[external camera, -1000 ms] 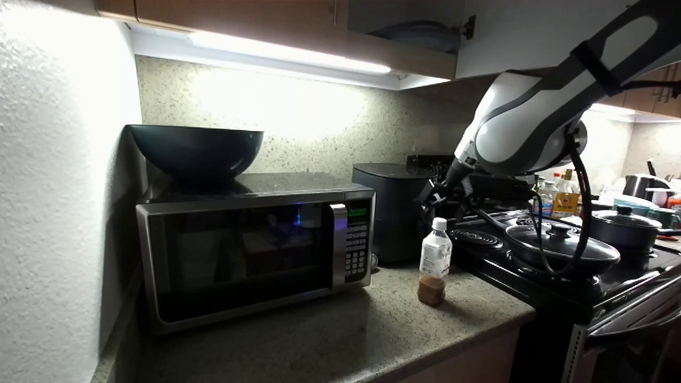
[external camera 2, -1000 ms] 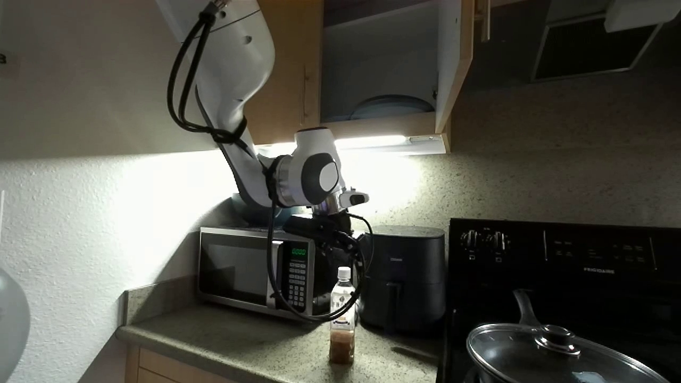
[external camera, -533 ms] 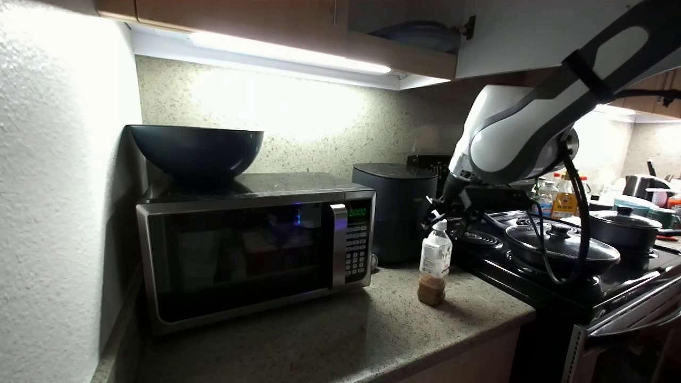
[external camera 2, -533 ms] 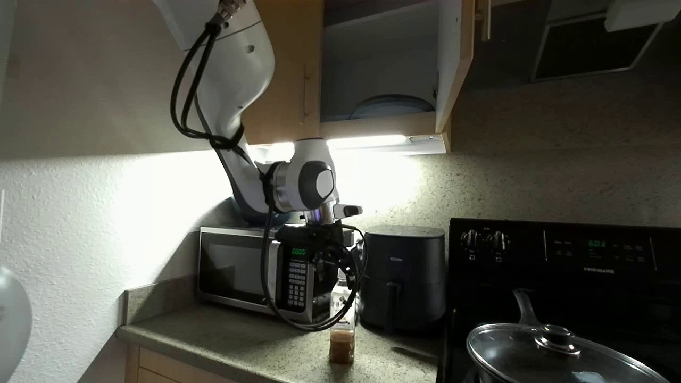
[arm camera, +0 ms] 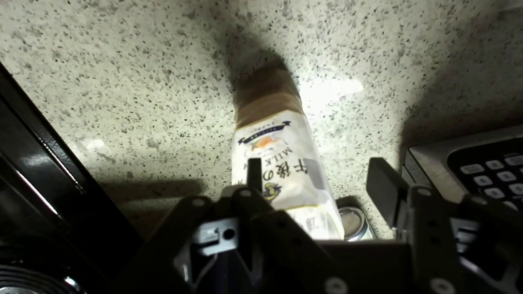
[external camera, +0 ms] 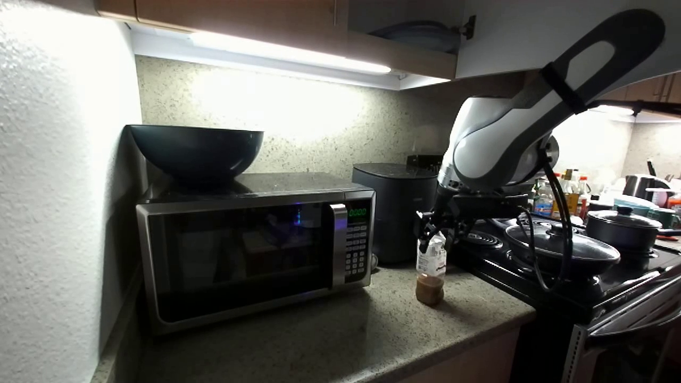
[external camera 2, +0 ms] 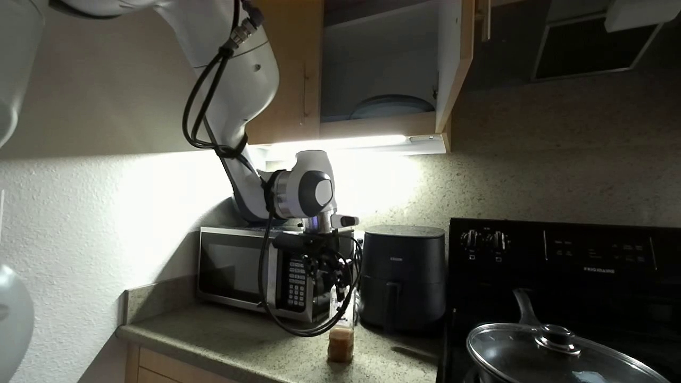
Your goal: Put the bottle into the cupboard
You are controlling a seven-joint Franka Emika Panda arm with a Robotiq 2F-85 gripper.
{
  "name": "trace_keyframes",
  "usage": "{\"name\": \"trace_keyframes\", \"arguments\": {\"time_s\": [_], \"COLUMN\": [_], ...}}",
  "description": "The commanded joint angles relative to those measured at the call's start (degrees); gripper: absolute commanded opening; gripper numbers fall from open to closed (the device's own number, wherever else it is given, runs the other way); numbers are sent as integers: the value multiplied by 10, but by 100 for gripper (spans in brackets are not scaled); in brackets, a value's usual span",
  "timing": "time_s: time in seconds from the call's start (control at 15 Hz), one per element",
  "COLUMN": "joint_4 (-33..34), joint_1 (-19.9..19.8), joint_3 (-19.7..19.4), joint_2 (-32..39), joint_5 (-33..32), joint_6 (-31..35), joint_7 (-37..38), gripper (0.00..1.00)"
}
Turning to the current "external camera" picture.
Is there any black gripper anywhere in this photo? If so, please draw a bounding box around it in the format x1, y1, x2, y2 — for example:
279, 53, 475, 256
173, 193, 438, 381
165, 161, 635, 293
415, 188, 516, 251

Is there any clear bottle with brown tea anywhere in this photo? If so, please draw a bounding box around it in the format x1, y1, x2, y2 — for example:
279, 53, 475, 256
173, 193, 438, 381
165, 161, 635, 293
413, 230, 451, 308

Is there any clear bottle with blue label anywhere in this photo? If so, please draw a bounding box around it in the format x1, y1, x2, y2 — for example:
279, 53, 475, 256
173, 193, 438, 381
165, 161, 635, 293
532, 176, 556, 219

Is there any yellow oil bottle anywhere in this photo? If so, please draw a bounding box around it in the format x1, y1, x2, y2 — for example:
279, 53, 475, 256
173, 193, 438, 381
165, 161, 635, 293
560, 169, 583, 219

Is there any red-capped sauce bottle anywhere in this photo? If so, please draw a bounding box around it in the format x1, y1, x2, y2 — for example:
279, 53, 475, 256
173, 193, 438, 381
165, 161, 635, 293
577, 172, 595, 218

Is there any black air fryer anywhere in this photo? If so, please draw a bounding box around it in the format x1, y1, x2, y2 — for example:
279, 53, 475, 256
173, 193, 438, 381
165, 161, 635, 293
352, 161, 443, 271

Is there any wooden base cabinet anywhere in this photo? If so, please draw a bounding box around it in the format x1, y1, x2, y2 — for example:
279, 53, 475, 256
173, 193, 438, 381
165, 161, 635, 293
401, 323, 529, 383

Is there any black frying pan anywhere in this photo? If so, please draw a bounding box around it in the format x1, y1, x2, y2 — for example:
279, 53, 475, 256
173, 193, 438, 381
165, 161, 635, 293
464, 211, 623, 281

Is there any glass pan lid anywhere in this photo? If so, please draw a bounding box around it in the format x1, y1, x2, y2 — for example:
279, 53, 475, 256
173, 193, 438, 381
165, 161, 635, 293
504, 215, 622, 265

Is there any black pot with lid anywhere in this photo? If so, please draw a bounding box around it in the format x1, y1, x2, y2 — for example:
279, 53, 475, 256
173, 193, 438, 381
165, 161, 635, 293
583, 202, 665, 271

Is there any stainless steel microwave oven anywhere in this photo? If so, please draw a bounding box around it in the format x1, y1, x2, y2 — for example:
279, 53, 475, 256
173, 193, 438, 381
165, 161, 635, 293
133, 170, 379, 338

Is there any black kitchen stove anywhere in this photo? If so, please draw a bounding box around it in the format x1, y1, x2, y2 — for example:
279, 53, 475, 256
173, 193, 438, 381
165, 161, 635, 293
405, 153, 681, 383

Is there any teal container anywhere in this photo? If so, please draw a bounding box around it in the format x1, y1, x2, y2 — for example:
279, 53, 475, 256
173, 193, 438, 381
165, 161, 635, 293
612, 193, 677, 230

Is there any dim under-cabinet light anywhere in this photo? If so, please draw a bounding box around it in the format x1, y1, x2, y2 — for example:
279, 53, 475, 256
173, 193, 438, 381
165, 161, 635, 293
560, 99, 681, 127

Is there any under-cabinet light strip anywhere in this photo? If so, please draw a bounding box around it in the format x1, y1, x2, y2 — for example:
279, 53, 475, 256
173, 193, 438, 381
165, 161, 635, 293
127, 19, 451, 94

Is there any dark blue bowl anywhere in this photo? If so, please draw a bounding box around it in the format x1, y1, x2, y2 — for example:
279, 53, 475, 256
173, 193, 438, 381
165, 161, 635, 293
123, 124, 267, 189

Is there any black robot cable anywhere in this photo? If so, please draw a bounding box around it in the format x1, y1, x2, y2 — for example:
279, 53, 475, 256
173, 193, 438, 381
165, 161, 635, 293
522, 137, 579, 293

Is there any wooden cupboard with handles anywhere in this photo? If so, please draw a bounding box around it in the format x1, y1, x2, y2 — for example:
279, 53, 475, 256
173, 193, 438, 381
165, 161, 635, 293
595, 70, 681, 121

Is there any wooden wall cupboard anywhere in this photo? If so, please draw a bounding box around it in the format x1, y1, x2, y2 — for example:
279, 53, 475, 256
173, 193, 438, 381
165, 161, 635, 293
95, 0, 461, 80

